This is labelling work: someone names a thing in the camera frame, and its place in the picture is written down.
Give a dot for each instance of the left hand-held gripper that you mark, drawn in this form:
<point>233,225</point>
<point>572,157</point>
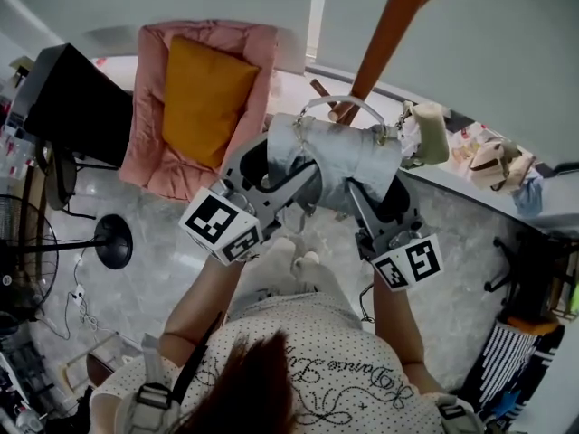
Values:
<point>217,224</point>

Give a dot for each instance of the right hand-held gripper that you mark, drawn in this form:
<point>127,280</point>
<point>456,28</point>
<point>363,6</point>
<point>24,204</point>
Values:
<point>409,260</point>

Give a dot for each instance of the silver grey handbag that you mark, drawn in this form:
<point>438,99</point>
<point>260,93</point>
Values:
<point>344,152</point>

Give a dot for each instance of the brown wooden coat rack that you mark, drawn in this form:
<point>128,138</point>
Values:
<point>389,30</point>

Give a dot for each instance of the person's right forearm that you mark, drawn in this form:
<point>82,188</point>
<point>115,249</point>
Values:
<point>395,328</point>

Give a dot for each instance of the person's left forearm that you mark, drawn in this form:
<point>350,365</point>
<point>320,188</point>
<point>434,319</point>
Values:
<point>203,305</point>

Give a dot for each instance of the beige bag on ledge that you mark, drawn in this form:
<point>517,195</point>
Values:
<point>429,134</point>

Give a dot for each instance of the person's legs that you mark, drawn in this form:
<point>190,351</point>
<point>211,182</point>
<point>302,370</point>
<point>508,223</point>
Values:
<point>289,278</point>

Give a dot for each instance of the mustard yellow cushion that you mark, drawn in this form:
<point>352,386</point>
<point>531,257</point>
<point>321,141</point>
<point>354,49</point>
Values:
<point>205,102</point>

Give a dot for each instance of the white printed pouch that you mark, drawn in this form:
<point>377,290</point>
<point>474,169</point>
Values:
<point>466,149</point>

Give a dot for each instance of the pink padded chair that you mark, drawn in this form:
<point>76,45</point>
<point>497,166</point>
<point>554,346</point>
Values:
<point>149,143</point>

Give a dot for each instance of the light blue cloth bag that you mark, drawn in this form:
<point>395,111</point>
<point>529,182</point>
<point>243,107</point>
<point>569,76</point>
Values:
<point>529,199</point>

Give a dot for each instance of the person's dotted white shirt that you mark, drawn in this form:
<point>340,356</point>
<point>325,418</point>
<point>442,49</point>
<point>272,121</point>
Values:
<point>335,355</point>

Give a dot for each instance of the black office chair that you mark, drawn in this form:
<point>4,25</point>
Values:
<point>534,274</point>

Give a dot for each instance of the black standing fan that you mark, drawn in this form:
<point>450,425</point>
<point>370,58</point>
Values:
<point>113,242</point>

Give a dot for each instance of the orange cushion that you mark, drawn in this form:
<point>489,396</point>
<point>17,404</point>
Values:
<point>534,324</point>

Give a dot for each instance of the black cabinet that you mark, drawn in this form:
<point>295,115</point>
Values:
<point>77,111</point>

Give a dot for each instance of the black folding chair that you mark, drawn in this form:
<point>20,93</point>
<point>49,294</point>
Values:
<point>59,183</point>

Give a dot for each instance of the white power strip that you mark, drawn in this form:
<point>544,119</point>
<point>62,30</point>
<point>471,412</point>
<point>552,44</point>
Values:
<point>78,294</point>

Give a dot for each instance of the brown seat metal stool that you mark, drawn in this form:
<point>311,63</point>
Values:
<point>97,369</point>

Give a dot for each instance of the cardboard box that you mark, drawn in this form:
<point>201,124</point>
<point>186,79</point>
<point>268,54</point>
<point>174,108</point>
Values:
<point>20,72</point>

